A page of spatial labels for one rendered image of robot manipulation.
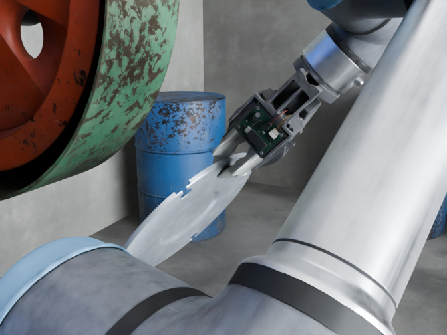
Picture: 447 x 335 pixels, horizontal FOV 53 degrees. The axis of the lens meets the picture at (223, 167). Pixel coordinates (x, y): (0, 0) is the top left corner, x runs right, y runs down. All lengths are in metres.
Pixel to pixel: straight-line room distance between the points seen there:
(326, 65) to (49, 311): 0.40
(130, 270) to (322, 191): 0.13
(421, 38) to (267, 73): 3.48
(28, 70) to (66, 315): 0.68
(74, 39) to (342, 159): 0.57
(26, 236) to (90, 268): 2.43
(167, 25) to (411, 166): 0.59
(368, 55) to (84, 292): 0.41
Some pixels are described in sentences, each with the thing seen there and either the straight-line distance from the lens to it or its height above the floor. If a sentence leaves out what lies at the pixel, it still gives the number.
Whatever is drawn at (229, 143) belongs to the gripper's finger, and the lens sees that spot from 0.65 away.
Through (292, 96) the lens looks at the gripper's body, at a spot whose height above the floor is 1.16.
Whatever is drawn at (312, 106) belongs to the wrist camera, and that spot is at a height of 1.14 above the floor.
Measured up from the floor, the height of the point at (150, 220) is 0.99.
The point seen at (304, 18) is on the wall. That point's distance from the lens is 3.69.
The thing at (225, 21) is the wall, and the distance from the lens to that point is 3.95.
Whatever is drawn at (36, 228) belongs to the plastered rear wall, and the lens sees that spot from 2.75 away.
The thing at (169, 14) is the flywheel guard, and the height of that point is 1.26.
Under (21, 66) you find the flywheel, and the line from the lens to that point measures 0.92.
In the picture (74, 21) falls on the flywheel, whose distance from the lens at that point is 0.77.
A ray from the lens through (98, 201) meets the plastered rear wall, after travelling 3.07.
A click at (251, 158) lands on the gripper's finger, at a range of 0.62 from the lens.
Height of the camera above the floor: 1.23
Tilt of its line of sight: 16 degrees down
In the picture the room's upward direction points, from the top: straight up
